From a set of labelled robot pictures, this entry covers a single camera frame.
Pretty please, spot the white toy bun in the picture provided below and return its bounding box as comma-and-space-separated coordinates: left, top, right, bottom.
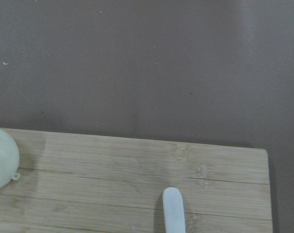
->
0, 129, 20, 189

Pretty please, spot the bamboo cutting board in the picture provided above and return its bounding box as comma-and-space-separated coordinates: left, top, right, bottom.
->
0, 129, 273, 233

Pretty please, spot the white spoon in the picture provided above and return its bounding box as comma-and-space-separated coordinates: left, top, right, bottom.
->
162, 187, 186, 233

